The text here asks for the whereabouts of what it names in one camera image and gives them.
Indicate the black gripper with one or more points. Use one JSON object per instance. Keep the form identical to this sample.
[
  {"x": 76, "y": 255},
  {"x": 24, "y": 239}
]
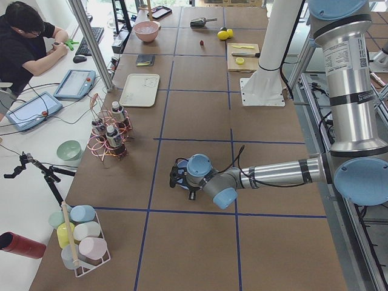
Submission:
[{"x": 192, "y": 194}]

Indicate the blue round plate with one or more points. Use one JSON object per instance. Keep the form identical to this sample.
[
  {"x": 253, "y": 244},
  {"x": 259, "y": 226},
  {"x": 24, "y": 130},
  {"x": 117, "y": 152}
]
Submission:
[{"x": 182, "y": 167}]

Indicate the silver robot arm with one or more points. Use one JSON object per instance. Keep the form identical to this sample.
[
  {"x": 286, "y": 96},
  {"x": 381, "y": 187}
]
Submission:
[{"x": 356, "y": 163}]

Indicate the front dark drink bottle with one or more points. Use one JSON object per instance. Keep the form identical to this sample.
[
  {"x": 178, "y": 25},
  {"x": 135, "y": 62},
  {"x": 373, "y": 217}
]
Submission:
[{"x": 115, "y": 141}]

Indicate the dark drink bottle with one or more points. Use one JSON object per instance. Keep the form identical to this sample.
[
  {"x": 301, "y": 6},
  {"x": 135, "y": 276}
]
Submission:
[
  {"x": 115, "y": 141},
  {"x": 99, "y": 128},
  {"x": 119, "y": 115}
]

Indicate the back dark drink bottle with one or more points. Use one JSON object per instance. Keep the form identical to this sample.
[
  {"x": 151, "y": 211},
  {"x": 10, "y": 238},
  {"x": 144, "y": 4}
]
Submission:
[{"x": 119, "y": 115}]

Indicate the left dark drink bottle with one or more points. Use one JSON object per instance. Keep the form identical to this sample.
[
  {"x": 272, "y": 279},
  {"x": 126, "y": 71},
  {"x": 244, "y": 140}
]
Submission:
[{"x": 99, "y": 128}]

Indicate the cream rectangular tray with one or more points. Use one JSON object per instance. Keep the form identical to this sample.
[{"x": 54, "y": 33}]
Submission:
[{"x": 139, "y": 90}]

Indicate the light blue plastic cup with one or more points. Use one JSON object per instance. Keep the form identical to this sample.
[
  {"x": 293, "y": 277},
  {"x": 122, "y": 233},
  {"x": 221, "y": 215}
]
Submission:
[{"x": 82, "y": 213}]

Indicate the pink plastic cup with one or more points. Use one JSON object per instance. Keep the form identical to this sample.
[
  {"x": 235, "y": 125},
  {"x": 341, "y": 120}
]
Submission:
[{"x": 93, "y": 248}]

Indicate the cream white plastic cup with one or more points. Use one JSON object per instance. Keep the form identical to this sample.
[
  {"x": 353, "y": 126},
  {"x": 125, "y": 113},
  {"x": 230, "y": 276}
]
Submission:
[{"x": 86, "y": 229}]

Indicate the mint green bowl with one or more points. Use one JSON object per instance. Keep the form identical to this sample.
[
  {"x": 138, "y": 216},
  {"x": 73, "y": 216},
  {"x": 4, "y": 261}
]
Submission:
[{"x": 69, "y": 150}]

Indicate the yellow plastic cup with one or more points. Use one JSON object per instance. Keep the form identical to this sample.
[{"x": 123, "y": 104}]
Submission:
[{"x": 62, "y": 234}]

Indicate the mint green plastic cup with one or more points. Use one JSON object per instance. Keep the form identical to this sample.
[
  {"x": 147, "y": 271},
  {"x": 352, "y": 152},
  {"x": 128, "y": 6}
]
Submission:
[{"x": 56, "y": 219}]

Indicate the black small tripod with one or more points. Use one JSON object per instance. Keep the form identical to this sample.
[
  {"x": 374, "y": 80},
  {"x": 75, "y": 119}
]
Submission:
[{"x": 49, "y": 173}]

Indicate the pale blue plastic cup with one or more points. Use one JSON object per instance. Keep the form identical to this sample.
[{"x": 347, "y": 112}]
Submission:
[{"x": 67, "y": 257}]

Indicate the yellow lemon half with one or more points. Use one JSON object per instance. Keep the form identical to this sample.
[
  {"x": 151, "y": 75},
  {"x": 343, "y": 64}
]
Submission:
[{"x": 240, "y": 61}]

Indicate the wooden cutting board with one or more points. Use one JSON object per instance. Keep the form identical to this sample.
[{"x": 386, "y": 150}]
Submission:
[{"x": 250, "y": 65}]

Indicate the far blue tablet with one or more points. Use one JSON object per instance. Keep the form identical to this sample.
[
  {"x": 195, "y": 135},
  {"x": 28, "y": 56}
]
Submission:
[{"x": 75, "y": 84}]

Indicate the blue tablet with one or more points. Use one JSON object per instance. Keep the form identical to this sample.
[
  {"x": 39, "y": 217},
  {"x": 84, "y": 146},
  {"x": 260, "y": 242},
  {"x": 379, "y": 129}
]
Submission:
[
  {"x": 33, "y": 112},
  {"x": 75, "y": 84}
]

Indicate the black power strip box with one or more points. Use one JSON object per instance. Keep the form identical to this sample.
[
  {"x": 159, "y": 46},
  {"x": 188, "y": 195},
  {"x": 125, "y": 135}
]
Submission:
[{"x": 120, "y": 41}]

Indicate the yellow plastic knife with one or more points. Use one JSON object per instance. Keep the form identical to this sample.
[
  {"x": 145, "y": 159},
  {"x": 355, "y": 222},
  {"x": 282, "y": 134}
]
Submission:
[{"x": 243, "y": 46}]

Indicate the pink bowl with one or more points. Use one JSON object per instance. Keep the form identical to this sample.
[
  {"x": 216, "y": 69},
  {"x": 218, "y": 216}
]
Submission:
[{"x": 147, "y": 31}]

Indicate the dark metal scoop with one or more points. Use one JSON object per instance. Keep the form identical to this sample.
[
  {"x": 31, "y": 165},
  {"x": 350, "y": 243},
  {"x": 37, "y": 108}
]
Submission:
[{"x": 201, "y": 22}]

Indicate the near blue tablet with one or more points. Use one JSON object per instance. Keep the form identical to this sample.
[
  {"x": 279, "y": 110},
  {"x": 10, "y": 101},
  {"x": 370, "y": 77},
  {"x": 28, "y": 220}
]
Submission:
[{"x": 33, "y": 112}]

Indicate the black computer mouse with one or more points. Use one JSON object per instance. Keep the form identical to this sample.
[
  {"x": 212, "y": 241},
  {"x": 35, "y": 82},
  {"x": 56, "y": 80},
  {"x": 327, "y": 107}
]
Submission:
[{"x": 79, "y": 59}]

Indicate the black pink tray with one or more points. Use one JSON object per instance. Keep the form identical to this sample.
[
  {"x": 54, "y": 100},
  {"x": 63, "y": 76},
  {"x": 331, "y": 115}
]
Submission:
[{"x": 160, "y": 12}]

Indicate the green toy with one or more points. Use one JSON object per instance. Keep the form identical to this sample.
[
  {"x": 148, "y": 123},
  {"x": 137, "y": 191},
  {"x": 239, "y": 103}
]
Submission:
[{"x": 70, "y": 44}]

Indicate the red cylindrical bottle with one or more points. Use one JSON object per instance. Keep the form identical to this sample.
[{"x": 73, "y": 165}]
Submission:
[{"x": 20, "y": 245}]

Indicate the seated person black shirt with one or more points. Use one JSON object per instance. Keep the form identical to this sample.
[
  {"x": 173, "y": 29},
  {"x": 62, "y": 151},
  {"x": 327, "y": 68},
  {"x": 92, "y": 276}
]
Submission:
[{"x": 29, "y": 45}]

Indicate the copper wire bottle rack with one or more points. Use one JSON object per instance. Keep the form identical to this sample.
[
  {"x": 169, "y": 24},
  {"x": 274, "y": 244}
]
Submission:
[{"x": 101, "y": 148}]

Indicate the white wire cup rack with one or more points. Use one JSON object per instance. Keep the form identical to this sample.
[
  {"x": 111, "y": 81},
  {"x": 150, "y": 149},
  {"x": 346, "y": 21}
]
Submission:
[{"x": 87, "y": 265}]

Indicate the wooden rack handle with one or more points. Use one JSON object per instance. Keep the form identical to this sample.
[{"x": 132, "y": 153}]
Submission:
[{"x": 70, "y": 235}]

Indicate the black handled knife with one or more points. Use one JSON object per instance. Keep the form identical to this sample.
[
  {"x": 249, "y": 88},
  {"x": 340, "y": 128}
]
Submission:
[{"x": 246, "y": 55}]

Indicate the aluminium frame post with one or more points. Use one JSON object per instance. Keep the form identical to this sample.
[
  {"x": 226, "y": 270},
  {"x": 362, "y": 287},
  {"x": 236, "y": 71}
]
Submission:
[{"x": 81, "y": 17}]

